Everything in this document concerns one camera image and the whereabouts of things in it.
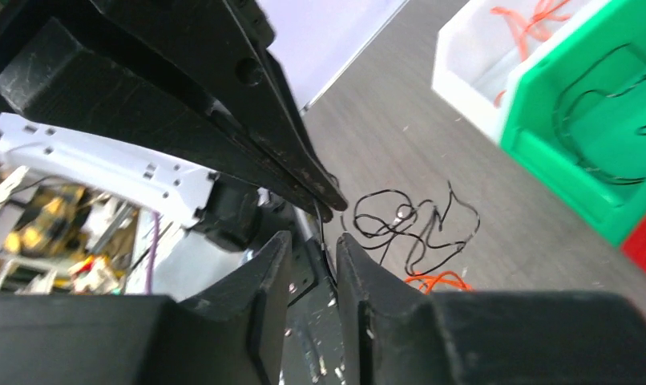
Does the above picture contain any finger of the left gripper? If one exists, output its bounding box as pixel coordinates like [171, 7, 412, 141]
[93, 1, 348, 211]
[0, 15, 333, 221]

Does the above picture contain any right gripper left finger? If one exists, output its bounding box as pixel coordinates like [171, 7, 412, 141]
[0, 231, 292, 384]

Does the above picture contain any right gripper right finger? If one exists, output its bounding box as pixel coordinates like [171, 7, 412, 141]
[336, 233, 646, 384]

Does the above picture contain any cable bundle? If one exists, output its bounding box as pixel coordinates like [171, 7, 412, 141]
[312, 180, 482, 288]

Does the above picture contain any black cable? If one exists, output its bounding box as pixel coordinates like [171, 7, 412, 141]
[551, 43, 646, 186]

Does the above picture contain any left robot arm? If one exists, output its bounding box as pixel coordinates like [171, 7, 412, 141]
[0, 1, 348, 251]

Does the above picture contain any white plastic bin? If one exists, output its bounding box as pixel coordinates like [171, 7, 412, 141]
[431, 1, 606, 144]

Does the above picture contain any green plastic bin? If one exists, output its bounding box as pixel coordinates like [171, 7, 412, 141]
[500, 1, 646, 245]

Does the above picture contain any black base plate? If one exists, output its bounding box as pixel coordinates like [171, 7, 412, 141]
[280, 208, 347, 384]

